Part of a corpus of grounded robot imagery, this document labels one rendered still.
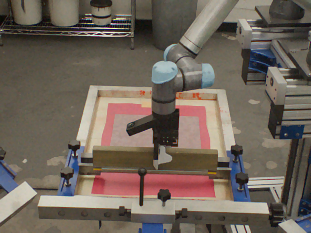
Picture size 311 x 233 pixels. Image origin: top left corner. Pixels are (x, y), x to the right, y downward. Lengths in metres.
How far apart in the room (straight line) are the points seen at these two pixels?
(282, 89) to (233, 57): 3.11
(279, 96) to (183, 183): 0.48
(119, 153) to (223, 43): 3.69
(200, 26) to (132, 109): 0.67
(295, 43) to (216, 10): 0.80
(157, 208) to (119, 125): 0.67
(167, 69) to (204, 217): 0.45
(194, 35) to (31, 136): 2.36
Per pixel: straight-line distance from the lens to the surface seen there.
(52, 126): 4.08
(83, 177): 1.96
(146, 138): 2.16
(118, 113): 2.32
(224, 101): 2.37
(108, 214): 1.73
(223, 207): 1.72
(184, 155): 1.83
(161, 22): 5.10
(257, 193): 3.16
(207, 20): 1.80
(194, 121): 2.28
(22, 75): 4.82
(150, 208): 1.64
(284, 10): 2.52
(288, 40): 2.56
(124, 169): 1.85
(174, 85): 1.68
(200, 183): 1.95
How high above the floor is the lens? 2.13
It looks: 31 degrees down
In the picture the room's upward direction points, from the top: 2 degrees clockwise
